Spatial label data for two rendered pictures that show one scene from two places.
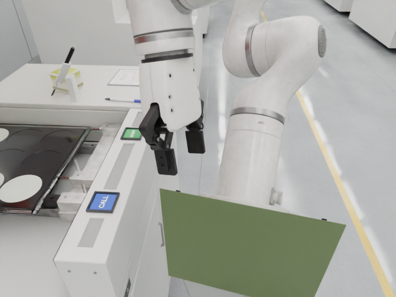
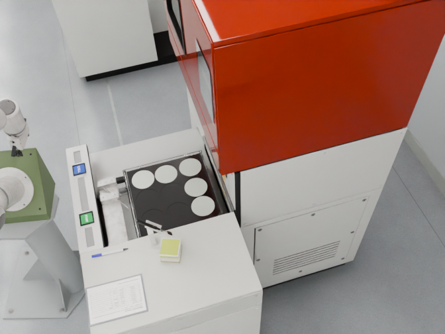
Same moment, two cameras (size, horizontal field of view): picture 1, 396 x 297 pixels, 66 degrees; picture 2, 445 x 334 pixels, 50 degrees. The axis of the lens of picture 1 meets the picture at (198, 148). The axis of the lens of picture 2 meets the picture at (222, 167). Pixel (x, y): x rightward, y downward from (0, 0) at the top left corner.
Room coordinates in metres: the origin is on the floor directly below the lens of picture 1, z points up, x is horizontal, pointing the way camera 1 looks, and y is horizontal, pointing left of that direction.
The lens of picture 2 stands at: (1.86, 0.40, 2.62)
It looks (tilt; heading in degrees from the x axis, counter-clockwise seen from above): 53 degrees down; 162
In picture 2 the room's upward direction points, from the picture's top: 3 degrees counter-clockwise
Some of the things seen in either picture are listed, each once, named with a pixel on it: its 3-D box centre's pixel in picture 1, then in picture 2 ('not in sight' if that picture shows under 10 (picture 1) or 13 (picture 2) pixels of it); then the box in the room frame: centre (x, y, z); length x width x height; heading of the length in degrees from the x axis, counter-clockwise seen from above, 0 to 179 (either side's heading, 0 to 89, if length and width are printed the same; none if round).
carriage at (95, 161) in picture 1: (100, 168); (114, 215); (0.67, 0.28, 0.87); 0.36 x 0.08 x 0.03; 176
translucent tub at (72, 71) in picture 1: (66, 79); (171, 250); (0.99, 0.46, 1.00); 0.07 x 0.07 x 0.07; 65
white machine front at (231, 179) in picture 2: not in sight; (208, 129); (0.49, 0.78, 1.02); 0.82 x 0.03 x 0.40; 176
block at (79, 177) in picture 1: (88, 179); (109, 197); (0.59, 0.29, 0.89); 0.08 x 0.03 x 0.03; 86
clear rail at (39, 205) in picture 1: (66, 162); (131, 203); (0.66, 0.37, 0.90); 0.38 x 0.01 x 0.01; 176
